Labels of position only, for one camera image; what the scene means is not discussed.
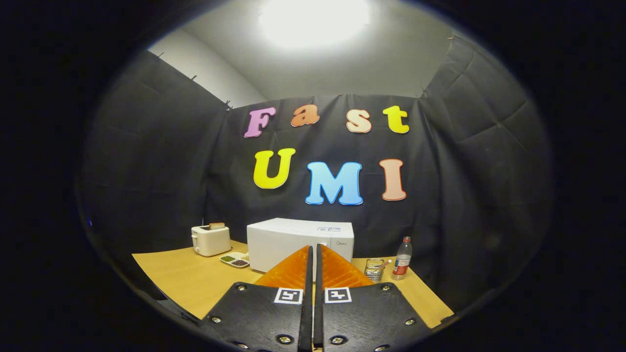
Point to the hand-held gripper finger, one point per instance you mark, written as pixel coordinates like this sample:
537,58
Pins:
306,303
318,303

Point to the white toaster oven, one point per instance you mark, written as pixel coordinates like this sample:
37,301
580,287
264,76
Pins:
283,239

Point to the cream toaster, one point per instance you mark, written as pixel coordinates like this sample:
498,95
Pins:
211,242

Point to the red striped straw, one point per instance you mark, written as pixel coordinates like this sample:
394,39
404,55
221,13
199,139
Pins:
386,264

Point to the white divided bean dish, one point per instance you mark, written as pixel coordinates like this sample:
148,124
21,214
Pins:
234,260

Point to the clear plastic water bottle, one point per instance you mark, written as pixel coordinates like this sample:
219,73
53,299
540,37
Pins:
402,261

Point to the toast slice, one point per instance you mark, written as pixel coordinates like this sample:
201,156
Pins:
217,226

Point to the black backdrop cloth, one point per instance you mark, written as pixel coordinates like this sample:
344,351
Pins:
146,171

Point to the ceiling light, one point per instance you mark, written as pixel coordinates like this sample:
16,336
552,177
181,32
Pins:
313,19

